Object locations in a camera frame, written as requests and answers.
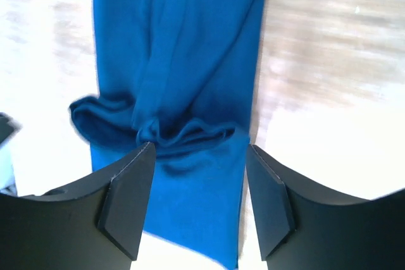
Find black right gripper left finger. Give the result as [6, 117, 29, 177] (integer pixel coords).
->
[1, 143, 156, 270]

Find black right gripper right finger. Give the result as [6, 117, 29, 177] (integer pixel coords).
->
[246, 145, 404, 270]

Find blue printed t-shirt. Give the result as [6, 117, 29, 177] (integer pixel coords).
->
[70, 0, 264, 269]

